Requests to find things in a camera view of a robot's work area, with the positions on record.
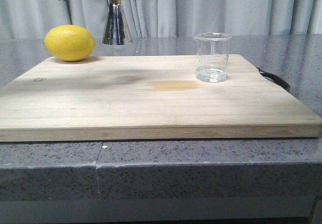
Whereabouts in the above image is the clear glass measuring beaker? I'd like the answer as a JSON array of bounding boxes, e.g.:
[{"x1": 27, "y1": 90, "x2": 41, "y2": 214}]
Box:
[{"x1": 194, "y1": 32, "x2": 231, "y2": 83}]

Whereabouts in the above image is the light wooden cutting board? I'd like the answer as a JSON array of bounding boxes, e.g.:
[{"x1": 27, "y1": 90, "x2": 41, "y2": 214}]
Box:
[{"x1": 1, "y1": 55, "x2": 321, "y2": 142}]

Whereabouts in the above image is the steel double jigger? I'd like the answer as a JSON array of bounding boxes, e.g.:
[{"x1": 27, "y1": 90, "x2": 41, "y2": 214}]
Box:
[{"x1": 102, "y1": 0, "x2": 132, "y2": 45}]

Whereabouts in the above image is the grey curtain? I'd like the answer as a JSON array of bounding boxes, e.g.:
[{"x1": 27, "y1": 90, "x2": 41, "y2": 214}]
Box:
[{"x1": 1, "y1": 0, "x2": 321, "y2": 39}]

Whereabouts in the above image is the yellow lemon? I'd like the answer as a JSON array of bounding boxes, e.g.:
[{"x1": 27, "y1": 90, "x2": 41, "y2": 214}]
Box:
[{"x1": 44, "y1": 25, "x2": 96, "y2": 61}]

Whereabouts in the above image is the black cutting board handle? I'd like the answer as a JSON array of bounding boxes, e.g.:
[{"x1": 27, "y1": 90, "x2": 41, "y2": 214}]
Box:
[{"x1": 257, "y1": 67, "x2": 290, "y2": 92}]

